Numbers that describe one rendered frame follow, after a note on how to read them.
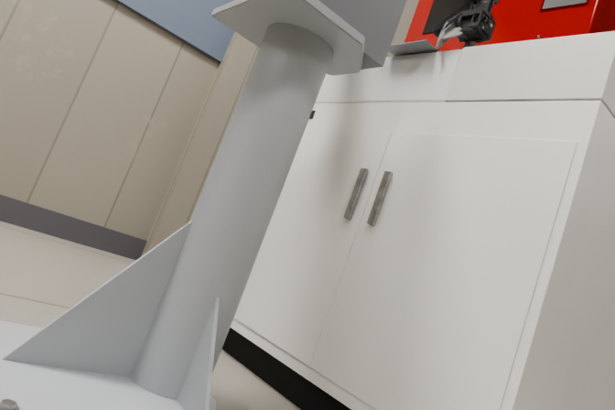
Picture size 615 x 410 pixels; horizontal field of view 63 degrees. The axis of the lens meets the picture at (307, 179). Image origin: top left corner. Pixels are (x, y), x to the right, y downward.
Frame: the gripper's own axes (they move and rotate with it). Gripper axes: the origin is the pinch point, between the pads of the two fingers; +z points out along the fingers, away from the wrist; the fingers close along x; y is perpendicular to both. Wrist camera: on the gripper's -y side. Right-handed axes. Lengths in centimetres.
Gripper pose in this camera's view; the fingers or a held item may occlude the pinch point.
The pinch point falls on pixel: (449, 65)
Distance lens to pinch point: 138.2
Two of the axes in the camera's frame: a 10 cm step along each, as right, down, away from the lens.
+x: 7.0, 3.6, 6.2
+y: 6.2, 1.1, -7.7
